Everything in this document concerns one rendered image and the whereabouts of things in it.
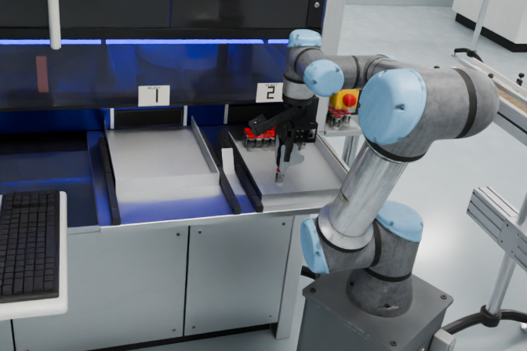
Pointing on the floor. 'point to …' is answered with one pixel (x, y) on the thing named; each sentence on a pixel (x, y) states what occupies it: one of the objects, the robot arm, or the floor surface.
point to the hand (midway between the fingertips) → (278, 167)
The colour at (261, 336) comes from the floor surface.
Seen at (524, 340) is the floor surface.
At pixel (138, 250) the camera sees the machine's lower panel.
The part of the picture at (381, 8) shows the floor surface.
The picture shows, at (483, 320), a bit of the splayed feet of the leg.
